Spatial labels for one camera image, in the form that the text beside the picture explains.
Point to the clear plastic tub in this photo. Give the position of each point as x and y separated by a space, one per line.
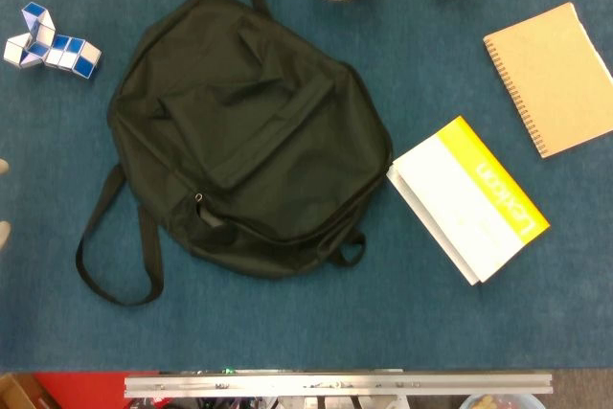
503 402

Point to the blue white snake puzzle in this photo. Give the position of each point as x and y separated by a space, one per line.
62 50

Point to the white yellow booklet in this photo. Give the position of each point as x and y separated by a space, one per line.
464 198

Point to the cardboard box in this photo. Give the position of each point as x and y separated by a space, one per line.
14 392

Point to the aluminium profile rail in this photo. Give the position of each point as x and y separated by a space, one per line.
335 382

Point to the red box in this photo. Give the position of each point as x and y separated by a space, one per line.
86 390

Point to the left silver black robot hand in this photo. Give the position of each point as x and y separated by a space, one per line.
4 234

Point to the kraft spiral notebook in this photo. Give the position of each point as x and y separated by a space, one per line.
555 78

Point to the blue felt table mat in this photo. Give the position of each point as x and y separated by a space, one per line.
431 323

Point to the black fabric backpack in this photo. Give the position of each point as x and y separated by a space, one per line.
239 141

